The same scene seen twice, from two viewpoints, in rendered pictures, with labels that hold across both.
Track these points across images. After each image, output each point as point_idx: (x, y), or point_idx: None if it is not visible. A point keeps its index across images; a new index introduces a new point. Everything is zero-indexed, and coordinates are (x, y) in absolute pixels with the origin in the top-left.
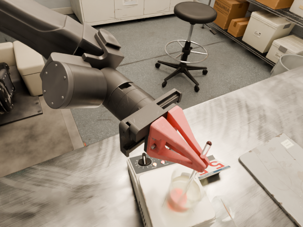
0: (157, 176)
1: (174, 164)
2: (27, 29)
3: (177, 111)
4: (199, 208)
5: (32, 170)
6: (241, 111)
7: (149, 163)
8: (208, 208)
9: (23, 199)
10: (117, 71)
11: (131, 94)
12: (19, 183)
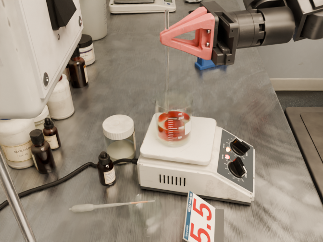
0: (206, 130)
1: (217, 161)
2: None
3: (208, 16)
4: (155, 144)
5: (272, 98)
6: None
7: (231, 147)
8: (150, 150)
9: (244, 92)
10: (285, 15)
11: (243, 10)
12: (261, 91)
